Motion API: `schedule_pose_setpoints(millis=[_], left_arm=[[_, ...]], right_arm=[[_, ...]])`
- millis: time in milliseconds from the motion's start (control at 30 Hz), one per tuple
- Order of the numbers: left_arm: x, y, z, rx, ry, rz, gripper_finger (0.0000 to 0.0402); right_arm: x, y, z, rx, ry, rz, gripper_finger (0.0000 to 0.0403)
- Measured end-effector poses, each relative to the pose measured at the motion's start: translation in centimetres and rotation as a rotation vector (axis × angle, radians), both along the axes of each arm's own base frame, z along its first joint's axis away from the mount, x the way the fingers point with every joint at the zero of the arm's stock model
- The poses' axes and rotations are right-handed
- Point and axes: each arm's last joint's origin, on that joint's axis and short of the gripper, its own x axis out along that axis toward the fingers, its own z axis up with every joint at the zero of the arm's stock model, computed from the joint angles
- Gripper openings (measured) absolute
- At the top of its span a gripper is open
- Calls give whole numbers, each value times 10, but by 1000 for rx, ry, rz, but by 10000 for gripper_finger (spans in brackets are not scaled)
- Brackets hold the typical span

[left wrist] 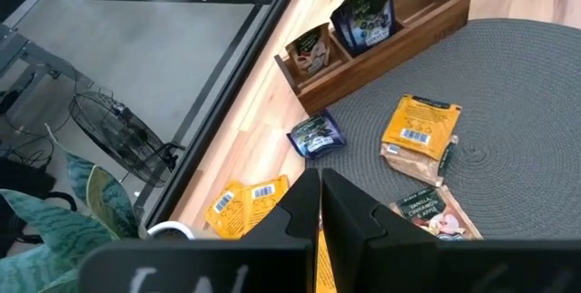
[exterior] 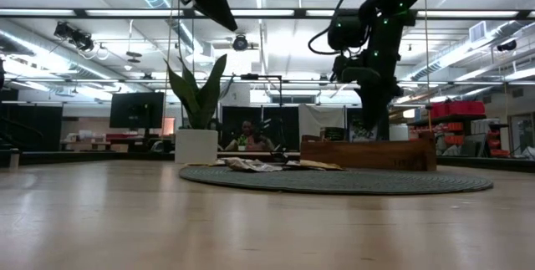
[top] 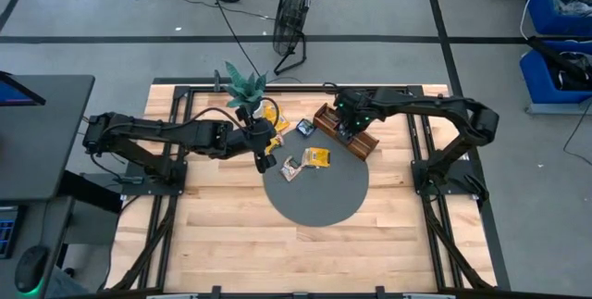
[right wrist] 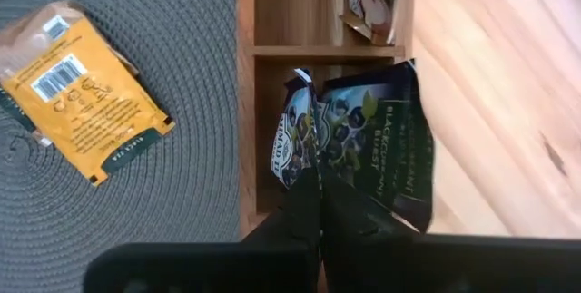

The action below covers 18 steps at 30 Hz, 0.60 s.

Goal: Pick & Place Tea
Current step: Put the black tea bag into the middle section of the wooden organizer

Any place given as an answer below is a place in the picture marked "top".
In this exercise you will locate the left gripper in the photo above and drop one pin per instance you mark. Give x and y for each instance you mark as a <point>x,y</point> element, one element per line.
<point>254,137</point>

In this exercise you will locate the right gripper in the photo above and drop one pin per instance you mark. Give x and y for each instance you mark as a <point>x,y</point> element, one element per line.
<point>353,109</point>

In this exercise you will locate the dark green tea packet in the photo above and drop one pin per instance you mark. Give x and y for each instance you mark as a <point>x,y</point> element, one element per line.
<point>306,128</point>

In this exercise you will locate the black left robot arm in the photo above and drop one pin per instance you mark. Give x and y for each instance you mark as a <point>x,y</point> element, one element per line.
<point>152,130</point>

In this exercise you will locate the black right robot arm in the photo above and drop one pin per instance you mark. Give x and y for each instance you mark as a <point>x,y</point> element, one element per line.
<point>425,104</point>

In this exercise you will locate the wooden three-compartment tray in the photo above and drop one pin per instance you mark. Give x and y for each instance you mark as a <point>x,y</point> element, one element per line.
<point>320,120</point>

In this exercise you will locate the white plant pot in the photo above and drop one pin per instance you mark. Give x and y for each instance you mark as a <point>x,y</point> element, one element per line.
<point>256,107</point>

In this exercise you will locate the grey round mat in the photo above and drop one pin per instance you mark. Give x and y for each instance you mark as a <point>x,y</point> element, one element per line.
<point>319,197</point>

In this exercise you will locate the green artificial plant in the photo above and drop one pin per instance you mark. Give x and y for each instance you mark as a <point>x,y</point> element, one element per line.
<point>245,88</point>

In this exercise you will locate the black floor fan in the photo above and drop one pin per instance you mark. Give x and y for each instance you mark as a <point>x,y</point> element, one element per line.
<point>291,12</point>

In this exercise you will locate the blue plastic bin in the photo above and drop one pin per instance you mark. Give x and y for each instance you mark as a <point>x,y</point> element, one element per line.
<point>536,83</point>
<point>538,12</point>

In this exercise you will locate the black metal bar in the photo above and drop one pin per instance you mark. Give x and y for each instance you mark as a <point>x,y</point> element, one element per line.
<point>555,58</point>

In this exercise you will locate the black desk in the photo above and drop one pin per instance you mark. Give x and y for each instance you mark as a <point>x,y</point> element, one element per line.
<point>46,151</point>

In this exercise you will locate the clear plastic bags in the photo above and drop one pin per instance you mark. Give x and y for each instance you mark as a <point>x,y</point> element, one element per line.
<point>571,5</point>

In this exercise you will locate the black computer mouse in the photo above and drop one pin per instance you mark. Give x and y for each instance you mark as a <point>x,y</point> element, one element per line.
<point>30,266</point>

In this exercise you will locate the laptop blue screen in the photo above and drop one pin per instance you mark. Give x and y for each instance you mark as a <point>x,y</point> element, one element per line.
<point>14,95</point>

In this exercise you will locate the black keyboard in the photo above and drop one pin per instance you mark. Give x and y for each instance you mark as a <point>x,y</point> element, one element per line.
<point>7,234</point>

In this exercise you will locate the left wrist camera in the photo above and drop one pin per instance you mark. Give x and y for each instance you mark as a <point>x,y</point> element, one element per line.
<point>244,115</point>

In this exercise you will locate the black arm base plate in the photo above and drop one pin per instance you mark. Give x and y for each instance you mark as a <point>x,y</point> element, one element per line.
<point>139,189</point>
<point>416,184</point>

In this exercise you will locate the black clamp mount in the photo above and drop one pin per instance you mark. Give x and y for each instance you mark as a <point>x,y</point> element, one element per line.
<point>476,192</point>

